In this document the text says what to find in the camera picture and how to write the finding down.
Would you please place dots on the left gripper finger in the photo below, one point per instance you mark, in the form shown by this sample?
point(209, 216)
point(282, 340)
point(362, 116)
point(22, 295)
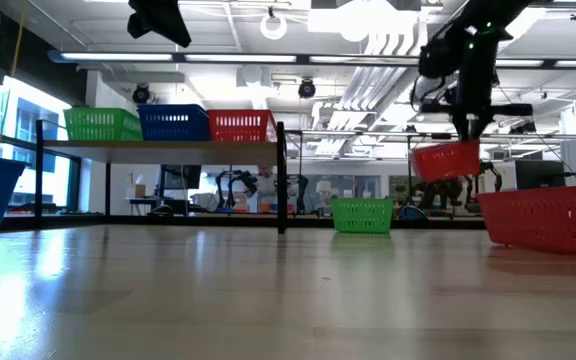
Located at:
point(158, 17)

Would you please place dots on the red slotted plastic basket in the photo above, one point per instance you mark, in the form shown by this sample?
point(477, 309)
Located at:
point(543, 220)
point(443, 162)
point(240, 127)

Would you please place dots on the green slotted plastic basket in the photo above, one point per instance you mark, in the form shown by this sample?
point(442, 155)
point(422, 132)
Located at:
point(363, 217)
point(98, 125)

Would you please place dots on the black background robot arm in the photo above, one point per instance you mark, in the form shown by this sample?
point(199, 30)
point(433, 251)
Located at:
point(490, 172)
point(240, 180)
point(438, 192)
point(300, 187)

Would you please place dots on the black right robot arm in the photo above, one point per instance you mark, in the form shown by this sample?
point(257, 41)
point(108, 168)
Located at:
point(493, 15)

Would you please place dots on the black ceiling track lamp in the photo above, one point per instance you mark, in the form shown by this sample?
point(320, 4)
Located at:
point(522, 129)

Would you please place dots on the large black monitor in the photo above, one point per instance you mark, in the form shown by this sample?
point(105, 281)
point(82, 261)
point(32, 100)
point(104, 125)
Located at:
point(540, 172)

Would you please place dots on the black overhead light beam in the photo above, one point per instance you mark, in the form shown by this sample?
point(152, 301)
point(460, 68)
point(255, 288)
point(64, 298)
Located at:
point(549, 64)

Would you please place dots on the blue dome object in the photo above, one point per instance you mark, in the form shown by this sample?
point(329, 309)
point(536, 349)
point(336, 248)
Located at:
point(413, 214)

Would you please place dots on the bright ceiling light panel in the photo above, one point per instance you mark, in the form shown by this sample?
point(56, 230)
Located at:
point(363, 20)

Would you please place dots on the white table lamp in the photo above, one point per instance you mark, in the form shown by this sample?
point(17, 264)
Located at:
point(324, 186)

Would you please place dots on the small black monitor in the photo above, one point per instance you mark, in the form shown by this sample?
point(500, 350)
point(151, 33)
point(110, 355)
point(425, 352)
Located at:
point(180, 177)

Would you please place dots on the small cardboard box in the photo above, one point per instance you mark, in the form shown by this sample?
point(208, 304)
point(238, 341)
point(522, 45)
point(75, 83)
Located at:
point(140, 191)

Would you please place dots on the person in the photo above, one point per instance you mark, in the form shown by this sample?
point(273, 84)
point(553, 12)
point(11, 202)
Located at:
point(267, 187)

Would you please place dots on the thin black background frame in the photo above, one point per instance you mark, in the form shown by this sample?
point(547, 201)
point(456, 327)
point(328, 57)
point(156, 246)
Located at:
point(440, 136)

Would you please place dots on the black round ceiling camera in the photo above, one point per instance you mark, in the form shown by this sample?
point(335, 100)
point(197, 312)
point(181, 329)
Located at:
point(141, 95)
point(306, 89)

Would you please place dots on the wooden shelf black metal frame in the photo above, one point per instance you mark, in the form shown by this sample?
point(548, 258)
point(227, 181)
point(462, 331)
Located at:
point(168, 152)

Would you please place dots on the large window black frame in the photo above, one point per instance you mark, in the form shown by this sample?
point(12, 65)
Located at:
point(58, 185)

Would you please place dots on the black aluminium rig frame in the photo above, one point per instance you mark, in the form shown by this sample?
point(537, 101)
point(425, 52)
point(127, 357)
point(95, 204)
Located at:
point(218, 221)

